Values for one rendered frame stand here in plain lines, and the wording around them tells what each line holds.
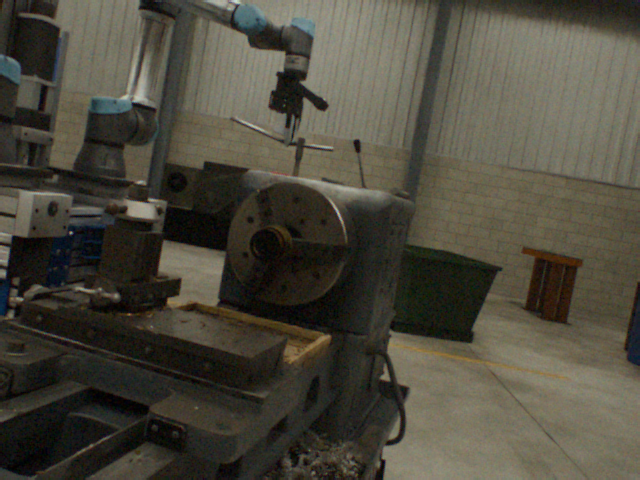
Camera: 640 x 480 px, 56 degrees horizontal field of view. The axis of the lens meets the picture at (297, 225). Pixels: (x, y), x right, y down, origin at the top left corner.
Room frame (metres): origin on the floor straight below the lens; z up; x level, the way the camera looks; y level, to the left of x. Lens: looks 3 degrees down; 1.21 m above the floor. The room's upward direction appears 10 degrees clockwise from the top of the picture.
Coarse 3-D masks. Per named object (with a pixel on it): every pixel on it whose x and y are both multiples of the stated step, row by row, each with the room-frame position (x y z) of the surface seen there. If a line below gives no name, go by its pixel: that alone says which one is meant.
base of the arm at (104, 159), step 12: (84, 144) 1.73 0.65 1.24; (96, 144) 1.71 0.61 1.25; (108, 144) 1.72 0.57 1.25; (120, 144) 1.75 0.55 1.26; (84, 156) 1.71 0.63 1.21; (96, 156) 1.70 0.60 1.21; (108, 156) 1.72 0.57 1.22; (120, 156) 1.75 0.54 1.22; (84, 168) 1.69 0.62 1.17; (96, 168) 1.69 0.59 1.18; (108, 168) 1.71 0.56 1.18; (120, 168) 1.74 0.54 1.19
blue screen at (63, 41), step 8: (64, 32) 5.79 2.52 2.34; (64, 40) 5.79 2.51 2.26; (64, 48) 5.80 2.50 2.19; (56, 56) 5.88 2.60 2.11; (64, 56) 5.81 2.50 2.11; (56, 64) 5.86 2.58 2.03; (64, 64) 5.82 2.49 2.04; (56, 72) 5.84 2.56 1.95; (56, 80) 5.80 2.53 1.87; (56, 88) 5.79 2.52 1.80; (56, 96) 5.80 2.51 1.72; (56, 104) 5.81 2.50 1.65; (56, 112) 5.82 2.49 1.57; (48, 160) 5.82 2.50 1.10
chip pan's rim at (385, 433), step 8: (384, 384) 2.14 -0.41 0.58; (400, 384) 2.13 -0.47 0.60; (384, 392) 2.14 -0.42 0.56; (392, 392) 2.13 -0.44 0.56; (408, 392) 2.05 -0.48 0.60; (376, 408) 1.97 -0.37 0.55; (368, 424) 1.83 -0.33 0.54; (392, 424) 1.73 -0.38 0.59; (360, 432) 1.73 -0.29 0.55; (384, 432) 1.64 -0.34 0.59; (384, 440) 1.70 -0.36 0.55; (352, 448) 1.62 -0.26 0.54; (376, 448) 1.52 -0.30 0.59; (376, 456) 1.47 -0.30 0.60; (368, 472) 1.37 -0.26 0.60
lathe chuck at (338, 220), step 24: (288, 192) 1.50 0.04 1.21; (312, 192) 1.48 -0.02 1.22; (240, 216) 1.53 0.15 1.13; (288, 216) 1.49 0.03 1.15; (312, 216) 1.47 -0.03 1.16; (336, 216) 1.46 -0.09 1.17; (240, 240) 1.53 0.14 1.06; (312, 240) 1.47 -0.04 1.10; (336, 240) 1.45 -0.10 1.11; (240, 264) 1.53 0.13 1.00; (288, 264) 1.49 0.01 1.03; (312, 264) 1.47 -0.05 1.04; (336, 264) 1.45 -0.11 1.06; (264, 288) 1.50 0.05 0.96; (288, 288) 1.48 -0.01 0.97; (312, 288) 1.46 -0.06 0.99
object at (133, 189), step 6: (138, 180) 0.98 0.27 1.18; (132, 186) 0.97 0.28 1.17; (138, 186) 0.97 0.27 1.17; (144, 186) 0.98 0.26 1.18; (132, 192) 0.97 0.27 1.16; (138, 192) 0.97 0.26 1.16; (144, 192) 0.98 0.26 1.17; (126, 198) 0.98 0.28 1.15; (132, 198) 0.97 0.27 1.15; (138, 198) 0.97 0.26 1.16; (144, 198) 0.98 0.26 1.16
